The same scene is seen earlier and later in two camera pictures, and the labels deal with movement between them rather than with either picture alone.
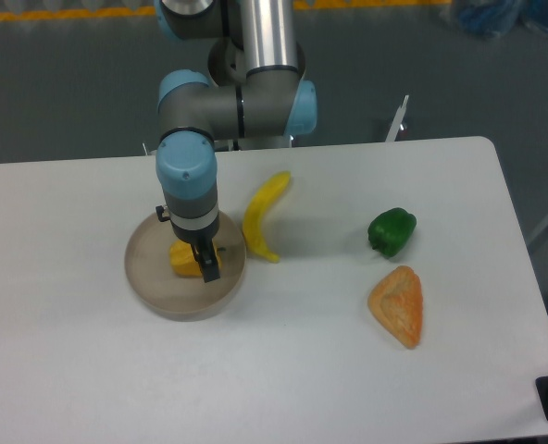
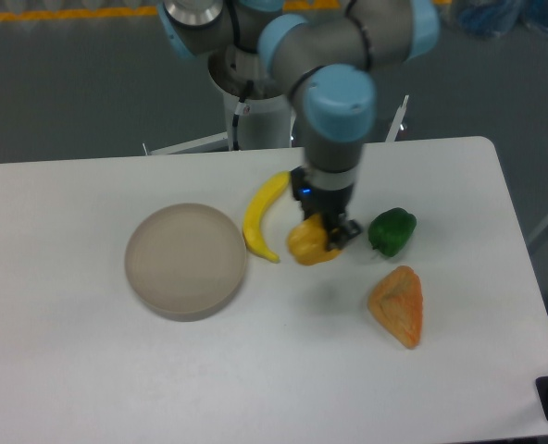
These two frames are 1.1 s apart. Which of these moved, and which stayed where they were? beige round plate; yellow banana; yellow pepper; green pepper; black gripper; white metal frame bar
Moved: yellow pepper; black gripper
Stayed: beige round plate; yellow banana; green pepper; white metal frame bar
